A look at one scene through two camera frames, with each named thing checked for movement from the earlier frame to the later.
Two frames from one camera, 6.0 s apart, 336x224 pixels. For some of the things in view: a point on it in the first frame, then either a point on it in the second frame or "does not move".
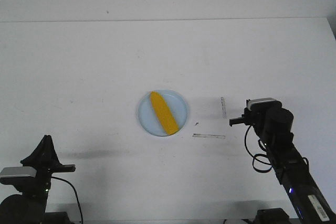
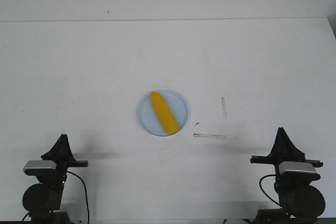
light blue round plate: (148, 119) does not move
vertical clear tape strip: (224, 115) does not move
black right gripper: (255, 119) -> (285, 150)
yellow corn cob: (164, 114) does not move
